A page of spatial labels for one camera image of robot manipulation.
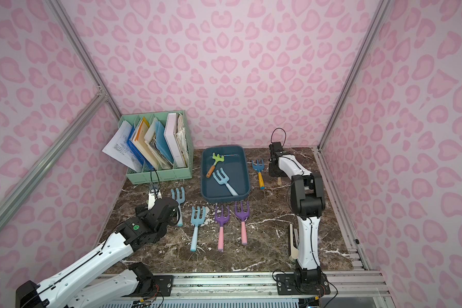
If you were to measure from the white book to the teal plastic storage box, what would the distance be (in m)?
0.14

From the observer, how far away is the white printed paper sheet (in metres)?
0.93

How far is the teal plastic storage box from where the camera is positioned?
A: 100cm

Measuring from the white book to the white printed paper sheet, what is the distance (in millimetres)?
189

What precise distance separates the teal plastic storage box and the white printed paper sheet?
351mm

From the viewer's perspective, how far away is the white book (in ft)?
3.04
